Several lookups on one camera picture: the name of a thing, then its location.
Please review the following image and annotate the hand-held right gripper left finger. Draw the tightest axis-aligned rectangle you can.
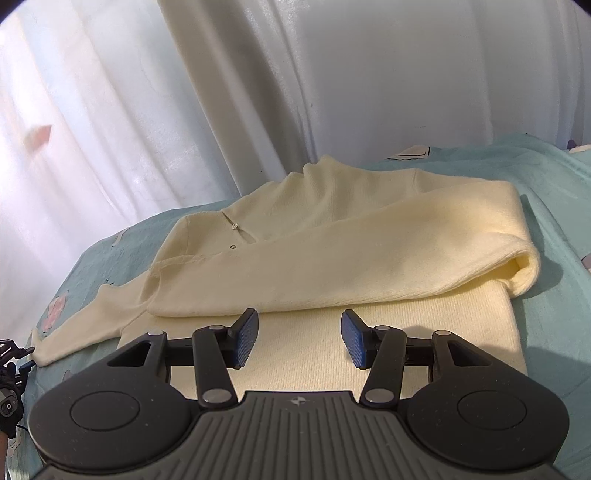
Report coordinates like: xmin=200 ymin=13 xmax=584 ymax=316
xmin=106 ymin=308 xmax=260 ymax=410

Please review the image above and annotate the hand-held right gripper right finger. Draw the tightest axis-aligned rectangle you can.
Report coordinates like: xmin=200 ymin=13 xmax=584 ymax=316
xmin=340 ymin=309 xmax=486 ymax=410

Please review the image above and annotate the cream knit sweater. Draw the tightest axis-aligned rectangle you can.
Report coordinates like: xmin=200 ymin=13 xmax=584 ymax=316
xmin=31 ymin=154 xmax=541 ymax=403

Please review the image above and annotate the teal printed bedsheet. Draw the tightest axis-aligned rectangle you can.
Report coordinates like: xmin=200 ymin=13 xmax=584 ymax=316
xmin=0 ymin=133 xmax=591 ymax=480

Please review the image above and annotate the cream curtain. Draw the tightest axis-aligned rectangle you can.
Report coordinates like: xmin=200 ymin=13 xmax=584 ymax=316
xmin=156 ymin=0 xmax=325 ymax=197

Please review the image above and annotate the white sheer curtain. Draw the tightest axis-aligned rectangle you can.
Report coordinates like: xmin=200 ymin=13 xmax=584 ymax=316
xmin=0 ymin=0 xmax=591 ymax=337

